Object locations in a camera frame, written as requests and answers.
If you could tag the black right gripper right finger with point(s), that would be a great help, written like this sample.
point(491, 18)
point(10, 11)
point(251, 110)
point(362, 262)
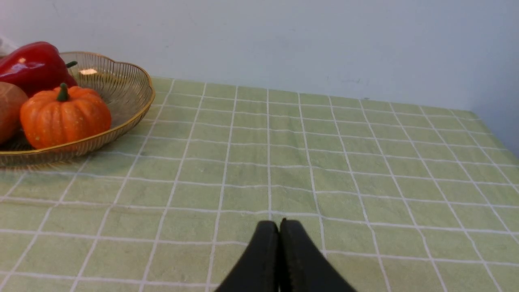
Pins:
point(303, 268)

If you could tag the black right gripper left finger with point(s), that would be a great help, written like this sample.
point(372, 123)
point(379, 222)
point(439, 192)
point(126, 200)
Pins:
point(255, 271)

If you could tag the green checkered tablecloth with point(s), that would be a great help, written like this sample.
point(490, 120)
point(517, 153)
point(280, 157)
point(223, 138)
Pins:
point(400, 198)

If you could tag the orange pumpkin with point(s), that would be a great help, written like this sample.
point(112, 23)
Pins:
point(64, 115)

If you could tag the red bell pepper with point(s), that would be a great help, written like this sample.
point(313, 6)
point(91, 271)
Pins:
point(36, 67)

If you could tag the brown potato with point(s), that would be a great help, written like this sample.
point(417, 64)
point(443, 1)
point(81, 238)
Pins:
point(11, 100)

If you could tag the gold wire basket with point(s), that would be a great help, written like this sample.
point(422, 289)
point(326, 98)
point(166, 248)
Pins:
point(126, 89)

